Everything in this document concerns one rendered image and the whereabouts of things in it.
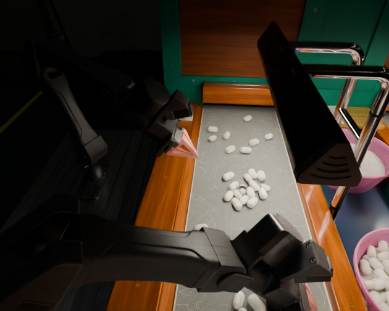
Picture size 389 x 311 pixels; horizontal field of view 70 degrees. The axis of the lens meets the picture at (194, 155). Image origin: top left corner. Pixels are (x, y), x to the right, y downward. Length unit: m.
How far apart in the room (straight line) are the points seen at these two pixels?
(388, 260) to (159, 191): 0.55
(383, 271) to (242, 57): 0.80
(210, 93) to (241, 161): 0.33
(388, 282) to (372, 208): 0.30
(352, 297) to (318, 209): 0.22
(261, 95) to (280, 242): 0.75
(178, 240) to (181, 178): 0.44
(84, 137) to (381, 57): 1.04
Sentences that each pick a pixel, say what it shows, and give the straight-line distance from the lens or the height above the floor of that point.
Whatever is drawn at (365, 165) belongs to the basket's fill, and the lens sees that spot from 1.04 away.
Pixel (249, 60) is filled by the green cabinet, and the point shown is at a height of 0.94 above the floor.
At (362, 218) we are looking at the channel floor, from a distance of 0.94.
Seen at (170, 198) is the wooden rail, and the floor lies 0.77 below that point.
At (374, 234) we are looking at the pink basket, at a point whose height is 0.76.
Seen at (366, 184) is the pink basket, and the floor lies 0.73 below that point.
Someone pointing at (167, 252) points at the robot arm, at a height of 1.01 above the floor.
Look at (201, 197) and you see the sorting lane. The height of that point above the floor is 0.74.
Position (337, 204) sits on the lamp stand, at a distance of 0.78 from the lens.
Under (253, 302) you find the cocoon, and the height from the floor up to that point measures 0.76.
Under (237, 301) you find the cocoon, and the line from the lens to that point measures 0.60.
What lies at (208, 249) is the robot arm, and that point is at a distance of 0.39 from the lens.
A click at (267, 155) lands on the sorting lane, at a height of 0.74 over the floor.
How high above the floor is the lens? 1.29
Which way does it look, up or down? 37 degrees down
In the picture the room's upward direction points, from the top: straight up
